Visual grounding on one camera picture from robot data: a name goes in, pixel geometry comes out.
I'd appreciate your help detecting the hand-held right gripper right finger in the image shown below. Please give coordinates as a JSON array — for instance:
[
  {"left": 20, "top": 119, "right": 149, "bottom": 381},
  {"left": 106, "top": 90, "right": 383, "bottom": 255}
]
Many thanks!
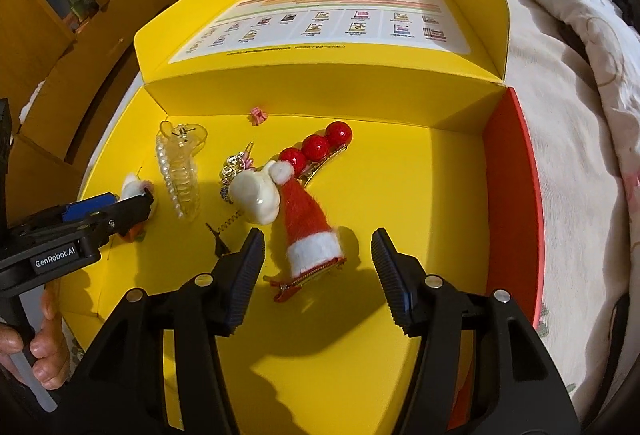
[{"left": 370, "top": 227, "right": 583, "bottom": 435}]

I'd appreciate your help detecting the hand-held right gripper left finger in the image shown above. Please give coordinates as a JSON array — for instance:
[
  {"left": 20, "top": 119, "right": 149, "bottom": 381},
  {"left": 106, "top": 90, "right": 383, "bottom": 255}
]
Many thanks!
[{"left": 60, "top": 227, "right": 266, "bottom": 435}]

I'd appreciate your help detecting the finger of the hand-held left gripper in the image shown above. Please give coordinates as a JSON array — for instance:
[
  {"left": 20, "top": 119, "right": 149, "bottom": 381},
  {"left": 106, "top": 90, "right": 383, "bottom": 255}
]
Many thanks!
[
  {"left": 75, "top": 190, "right": 156, "bottom": 246},
  {"left": 61, "top": 192, "right": 117, "bottom": 223}
]

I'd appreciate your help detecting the white plush duck hair clip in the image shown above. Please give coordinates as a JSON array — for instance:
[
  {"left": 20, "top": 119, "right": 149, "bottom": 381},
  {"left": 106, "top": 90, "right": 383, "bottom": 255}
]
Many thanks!
[{"left": 119, "top": 171, "right": 157, "bottom": 243}]

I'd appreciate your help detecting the red santa hat hair clip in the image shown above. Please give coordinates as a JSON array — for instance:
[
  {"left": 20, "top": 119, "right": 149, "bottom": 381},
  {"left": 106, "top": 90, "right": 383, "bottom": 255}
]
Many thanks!
[{"left": 264, "top": 161, "right": 348, "bottom": 303}]

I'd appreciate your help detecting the yellow cardboard box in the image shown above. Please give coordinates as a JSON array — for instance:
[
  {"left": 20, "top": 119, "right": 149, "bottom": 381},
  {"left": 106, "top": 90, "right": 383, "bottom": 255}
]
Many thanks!
[{"left": 57, "top": 0, "right": 546, "bottom": 435}]

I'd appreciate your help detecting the person's left hand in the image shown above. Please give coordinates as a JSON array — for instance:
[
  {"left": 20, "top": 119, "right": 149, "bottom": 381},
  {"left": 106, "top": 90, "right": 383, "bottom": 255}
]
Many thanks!
[{"left": 0, "top": 287, "right": 71, "bottom": 391}]

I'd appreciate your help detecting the black spiral hair pin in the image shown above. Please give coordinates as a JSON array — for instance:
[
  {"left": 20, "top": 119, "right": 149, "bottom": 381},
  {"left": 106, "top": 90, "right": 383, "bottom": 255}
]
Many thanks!
[{"left": 205, "top": 207, "right": 251, "bottom": 258}]

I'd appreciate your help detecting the clear pearl hair claw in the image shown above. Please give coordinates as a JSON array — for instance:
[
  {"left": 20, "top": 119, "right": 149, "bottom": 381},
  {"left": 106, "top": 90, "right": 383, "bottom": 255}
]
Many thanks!
[{"left": 154, "top": 119, "right": 210, "bottom": 220}]

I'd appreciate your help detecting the white mushroom hair clip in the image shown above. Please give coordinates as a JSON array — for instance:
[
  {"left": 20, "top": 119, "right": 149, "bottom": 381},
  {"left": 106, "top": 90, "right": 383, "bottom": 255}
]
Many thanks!
[{"left": 227, "top": 167, "right": 282, "bottom": 225}]

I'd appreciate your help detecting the rhinestone charm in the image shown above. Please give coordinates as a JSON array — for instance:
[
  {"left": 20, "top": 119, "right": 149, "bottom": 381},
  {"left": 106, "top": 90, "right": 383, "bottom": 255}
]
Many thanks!
[{"left": 218, "top": 142, "right": 255, "bottom": 203}]

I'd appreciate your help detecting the orange wooden wardrobe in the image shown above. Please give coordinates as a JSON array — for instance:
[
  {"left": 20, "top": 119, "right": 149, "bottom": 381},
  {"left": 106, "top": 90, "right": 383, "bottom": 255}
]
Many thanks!
[{"left": 0, "top": 0, "right": 251, "bottom": 236}]

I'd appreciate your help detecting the red ball hair clip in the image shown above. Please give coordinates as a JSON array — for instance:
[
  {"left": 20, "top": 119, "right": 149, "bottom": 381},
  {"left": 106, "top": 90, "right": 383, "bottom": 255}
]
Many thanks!
[{"left": 277, "top": 120, "right": 355, "bottom": 188}]

